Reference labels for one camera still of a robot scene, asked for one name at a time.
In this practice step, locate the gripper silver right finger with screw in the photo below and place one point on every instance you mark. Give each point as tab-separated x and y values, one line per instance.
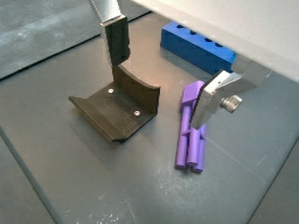
219	93

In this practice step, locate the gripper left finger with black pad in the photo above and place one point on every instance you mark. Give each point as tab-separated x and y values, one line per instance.
113	29

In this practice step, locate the purple three prong object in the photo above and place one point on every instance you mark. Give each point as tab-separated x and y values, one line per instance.
191	143

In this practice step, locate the black curved fixture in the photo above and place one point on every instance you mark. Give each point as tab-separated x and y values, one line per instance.
121	107

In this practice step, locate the blue shape sorter block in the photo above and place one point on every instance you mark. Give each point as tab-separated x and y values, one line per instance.
199	50

